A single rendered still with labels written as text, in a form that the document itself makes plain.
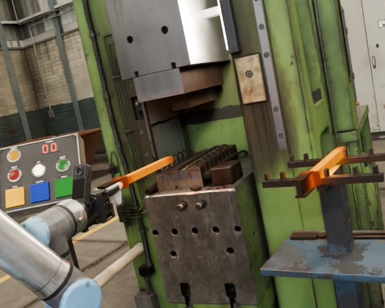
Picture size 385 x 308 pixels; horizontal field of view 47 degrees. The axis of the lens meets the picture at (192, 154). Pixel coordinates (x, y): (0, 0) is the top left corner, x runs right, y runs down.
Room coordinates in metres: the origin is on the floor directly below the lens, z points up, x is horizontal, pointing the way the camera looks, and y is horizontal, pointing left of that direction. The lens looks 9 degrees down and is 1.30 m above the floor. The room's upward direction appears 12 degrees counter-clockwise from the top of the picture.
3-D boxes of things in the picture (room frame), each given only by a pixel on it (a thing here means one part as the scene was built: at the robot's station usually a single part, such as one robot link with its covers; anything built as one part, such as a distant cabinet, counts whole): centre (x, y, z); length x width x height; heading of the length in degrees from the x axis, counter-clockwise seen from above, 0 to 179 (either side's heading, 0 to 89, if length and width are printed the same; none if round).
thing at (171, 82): (1.86, -0.02, 1.32); 0.42 x 0.20 x 0.10; 154
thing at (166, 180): (1.86, -0.02, 0.96); 0.42 x 0.20 x 0.09; 154
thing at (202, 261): (1.84, -0.07, 0.69); 0.56 x 0.38 x 0.45; 154
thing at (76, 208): (1.09, 0.33, 1.03); 0.10 x 0.05 x 0.09; 63
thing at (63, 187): (1.72, 0.52, 1.01); 0.07 x 0.05 x 0.07; 89
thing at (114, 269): (1.74, 0.42, 0.62); 0.44 x 0.05 x 0.05; 154
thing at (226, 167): (1.65, -0.11, 0.95); 0.12 x 0.08 x 0.06; 154
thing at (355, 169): (1.15, -0.47, 1.01); 0.23 x 0.06 x 0.02; 146
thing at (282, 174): (1.28, -0.27, 1.01); 0.23 x 0.06 x 0.02; 146
